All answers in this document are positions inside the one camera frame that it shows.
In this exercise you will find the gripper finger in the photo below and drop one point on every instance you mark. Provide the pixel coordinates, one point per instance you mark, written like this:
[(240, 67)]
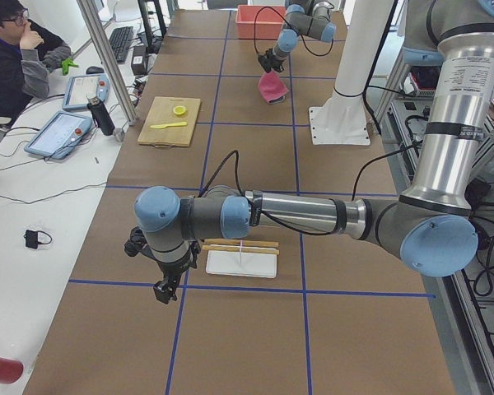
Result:
[(162, 291), (172, 288)]

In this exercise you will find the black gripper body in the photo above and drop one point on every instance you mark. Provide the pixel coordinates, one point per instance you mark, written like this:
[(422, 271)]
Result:
[(271, 60), (172, 273)]

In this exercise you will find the magenta cleaning cloth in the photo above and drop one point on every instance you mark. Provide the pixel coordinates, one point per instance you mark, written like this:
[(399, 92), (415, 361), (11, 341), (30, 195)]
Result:
[(271, 88)]

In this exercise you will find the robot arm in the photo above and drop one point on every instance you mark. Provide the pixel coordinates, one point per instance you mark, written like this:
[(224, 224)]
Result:
[(427, 227), (302, 18)]

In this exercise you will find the black water bottle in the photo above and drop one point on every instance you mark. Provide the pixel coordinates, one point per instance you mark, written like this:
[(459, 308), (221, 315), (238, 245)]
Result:
[(101, 115)]

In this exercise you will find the pink plastic bin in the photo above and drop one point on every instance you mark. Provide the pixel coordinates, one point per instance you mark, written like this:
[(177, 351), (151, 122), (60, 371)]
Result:
[(260, 22)]

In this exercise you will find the wooden cloth rack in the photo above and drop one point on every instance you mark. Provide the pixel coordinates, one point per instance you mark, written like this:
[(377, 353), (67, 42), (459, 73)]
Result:
[(241, 245)]

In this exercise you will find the white rectangular tray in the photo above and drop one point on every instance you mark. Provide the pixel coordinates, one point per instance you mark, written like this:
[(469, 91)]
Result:
[(241, 264)]

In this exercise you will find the yellow lemon slice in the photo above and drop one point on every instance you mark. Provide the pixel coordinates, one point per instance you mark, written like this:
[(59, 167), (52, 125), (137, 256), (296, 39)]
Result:
[(179, 110)]

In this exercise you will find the yellow plastic knife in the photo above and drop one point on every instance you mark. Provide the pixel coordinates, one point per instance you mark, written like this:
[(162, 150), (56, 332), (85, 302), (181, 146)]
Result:
[(169, 125)]

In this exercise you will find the bamboo cutting board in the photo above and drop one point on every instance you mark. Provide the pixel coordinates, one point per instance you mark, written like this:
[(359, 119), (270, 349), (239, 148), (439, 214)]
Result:
[(161, 112)]

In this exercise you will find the black power adapter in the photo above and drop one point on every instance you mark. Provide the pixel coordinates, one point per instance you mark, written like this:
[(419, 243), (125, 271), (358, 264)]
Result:
[(139, 60)]

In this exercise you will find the small black clip device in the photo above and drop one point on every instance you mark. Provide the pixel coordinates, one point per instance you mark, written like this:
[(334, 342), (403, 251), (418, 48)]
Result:
[(35, 238)]

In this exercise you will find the black keyboard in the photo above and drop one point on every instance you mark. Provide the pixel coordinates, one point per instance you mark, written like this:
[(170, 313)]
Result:
[(120, 40)]

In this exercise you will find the near teach pendant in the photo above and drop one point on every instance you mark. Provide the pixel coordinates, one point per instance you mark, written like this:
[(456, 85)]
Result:
[(59, 136)]

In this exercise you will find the teach pendant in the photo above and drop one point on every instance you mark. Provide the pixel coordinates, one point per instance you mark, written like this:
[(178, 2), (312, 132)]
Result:
[(82, 88), (59, 136)]

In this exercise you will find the red cylinder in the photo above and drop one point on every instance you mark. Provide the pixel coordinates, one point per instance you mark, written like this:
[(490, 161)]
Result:
[(10, 370)]

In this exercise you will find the computer mouse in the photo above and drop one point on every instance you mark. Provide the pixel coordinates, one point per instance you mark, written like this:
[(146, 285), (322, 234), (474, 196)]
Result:
[(94, 70)]

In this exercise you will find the far teach pendant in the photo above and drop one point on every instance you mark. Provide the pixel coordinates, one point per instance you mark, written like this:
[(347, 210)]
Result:
[(82, 88)]

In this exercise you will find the green plastic clamp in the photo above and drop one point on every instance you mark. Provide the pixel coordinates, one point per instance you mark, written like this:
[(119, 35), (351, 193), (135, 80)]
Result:
[(67, 64)]

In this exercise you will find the seated person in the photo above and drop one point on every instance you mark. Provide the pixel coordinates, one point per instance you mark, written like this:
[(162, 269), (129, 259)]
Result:
[(28, 54)]

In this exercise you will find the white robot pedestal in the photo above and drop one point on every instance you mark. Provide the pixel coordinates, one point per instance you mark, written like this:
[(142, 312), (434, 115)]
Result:
[(342, 118)]

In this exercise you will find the aluminium frame post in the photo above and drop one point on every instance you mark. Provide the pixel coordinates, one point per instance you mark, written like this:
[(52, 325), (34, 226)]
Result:
[(102, 45)]

